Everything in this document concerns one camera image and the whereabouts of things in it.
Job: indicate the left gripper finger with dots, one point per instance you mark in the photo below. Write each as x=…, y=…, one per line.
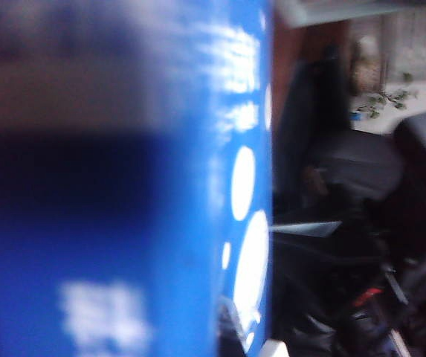
x=235, y=320

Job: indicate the blue book white circles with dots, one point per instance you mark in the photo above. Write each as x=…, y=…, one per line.
x=123, y=223

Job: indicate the black padded chair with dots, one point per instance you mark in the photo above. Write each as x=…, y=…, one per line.
x=413, y=178

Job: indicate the green potted plant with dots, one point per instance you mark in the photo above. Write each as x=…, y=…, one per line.
x=383, y=98

